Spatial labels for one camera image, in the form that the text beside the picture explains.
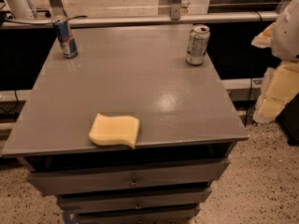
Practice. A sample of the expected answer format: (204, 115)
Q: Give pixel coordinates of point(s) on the top grey drawer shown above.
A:
(128, 177)

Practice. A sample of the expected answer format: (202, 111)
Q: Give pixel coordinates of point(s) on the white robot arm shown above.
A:
(285, 37)

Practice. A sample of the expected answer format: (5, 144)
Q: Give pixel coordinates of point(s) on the green white 7up can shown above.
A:
(197, 45)

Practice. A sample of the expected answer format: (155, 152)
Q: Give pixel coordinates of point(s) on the grey drawer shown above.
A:
(135, 201)
(128, 177)
(139, 216)

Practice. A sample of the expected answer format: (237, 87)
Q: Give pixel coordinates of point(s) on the blue silver energy drink can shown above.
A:
(65, 37)

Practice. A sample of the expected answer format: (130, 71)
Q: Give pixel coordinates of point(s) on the bottom grey drawer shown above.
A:
(139, 216)

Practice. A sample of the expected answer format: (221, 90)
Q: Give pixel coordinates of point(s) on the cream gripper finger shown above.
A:
(263, 39)
(280, 85)

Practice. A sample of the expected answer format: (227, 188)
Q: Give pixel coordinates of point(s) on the metal rail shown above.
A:
(87, 22)

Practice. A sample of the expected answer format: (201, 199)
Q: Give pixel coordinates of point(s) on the yellow sponge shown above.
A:
(112, 131)

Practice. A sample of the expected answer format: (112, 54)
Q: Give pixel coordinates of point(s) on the middle grey drawer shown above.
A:
(135, 201)

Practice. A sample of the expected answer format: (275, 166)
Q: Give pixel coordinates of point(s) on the grey drawer cabinet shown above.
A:
(184, 111)

